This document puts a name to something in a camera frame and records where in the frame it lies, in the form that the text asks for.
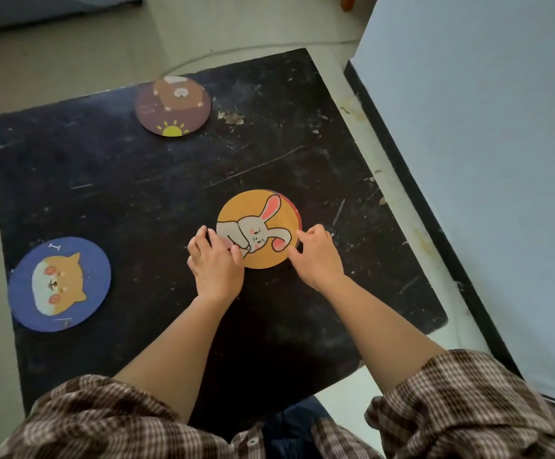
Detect brown bear coaster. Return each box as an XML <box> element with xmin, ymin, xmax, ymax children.
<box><xmin>134</xmin><ymin>75</ymin><xmax>213</xmax><ymax>138</ymax></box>

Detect maroon lion coaster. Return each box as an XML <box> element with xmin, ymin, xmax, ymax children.
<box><xmin>272</xmin><ymin>191</ymin><xmax>303</xmax><ymax>235</ymax></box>

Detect grey sofa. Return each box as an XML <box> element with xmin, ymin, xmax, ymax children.
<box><xmin>0</xmin><ymin>0</ymin><xmax>144</xmax><ymax>35</ymax></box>

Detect blue dog coaster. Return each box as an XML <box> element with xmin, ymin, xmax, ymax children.
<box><xmin>7</xmin><ymin>237</ymin><xmax>112</xmax><ymax>333</ymax></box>

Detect grey floor cable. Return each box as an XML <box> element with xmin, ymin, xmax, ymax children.
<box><xmin>160</xmin><ymin>39</ymin><xmax>360</xmax><ymax>77</ymax></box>

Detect blue jeans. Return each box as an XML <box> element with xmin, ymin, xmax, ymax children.
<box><xmin>263</xmin><ymin>396</ymin><xmax>331</xmax><ymax>459</ymax></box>

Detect brown plaid shirt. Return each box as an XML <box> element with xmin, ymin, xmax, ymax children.
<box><xmin>0</xmin><ymin>349</ymin><xmax>555</xmax><ymax>459</ymax></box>

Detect person's right hand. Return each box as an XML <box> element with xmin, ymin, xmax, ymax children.
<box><xmin>288</xmin><ymin>224</ymin><xmax>345</xmax><ymax>293</ymax></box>

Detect person's right forearm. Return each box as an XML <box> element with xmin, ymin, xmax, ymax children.
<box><xmin>323</xmin><ymin>274</ymin><xmax>446</xmax><ymax>395</ymax></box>

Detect orange rabbit coaster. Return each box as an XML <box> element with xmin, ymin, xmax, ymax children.
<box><xmin>216</xmin><ymin>189</ymin><xmax>300</xmax><ymax>270</ymax></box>

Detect person's left hand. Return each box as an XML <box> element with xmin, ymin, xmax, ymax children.
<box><xmin>186</xmin><ymin>225</ymin><xmax>246</xmax><ymax>304</ymax></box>

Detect black table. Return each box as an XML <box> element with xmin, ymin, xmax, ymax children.
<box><xmin>0</xmin><ymin>47</ymin><xmax>449</xmax><ymax>441</ymax></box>

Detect person's left forearm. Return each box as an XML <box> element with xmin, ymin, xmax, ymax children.
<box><xmin>114</xmin><ymin>293</ymin><xmax>240</xmax><ymax>424</ymax></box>

